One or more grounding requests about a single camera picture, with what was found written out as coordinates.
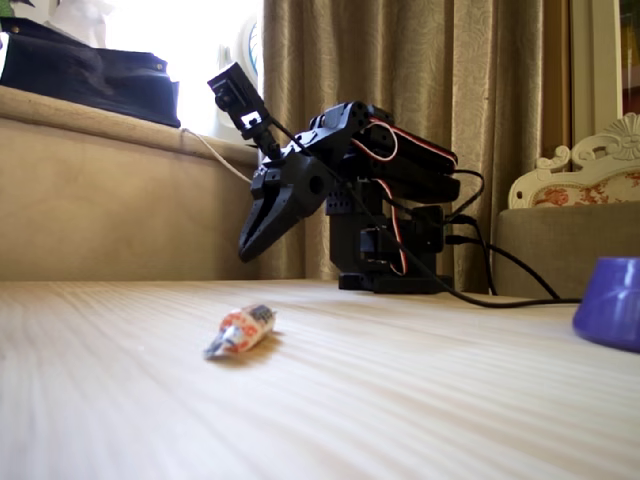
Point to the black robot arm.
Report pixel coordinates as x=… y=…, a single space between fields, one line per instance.
x=415 y=160

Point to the candy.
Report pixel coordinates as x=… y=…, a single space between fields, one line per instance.
x=247 y=325

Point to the beige patterned curtain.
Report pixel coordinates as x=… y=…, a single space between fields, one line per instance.
x=450 y=75

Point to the olive grey cushion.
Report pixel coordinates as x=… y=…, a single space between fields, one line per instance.
x=550 y=240

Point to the black bag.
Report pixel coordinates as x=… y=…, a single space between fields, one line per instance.
x=75 y=75

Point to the white ornate chair back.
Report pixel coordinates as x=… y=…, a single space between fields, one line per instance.
x=600 y=155

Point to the black camera module on mount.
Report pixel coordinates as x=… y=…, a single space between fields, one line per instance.
x=235 y=90

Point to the purple plastic bowl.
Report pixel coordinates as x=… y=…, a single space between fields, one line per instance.
x=610 y=305

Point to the beige upholstered sofa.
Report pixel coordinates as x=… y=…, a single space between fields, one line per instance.
x=100 y=210

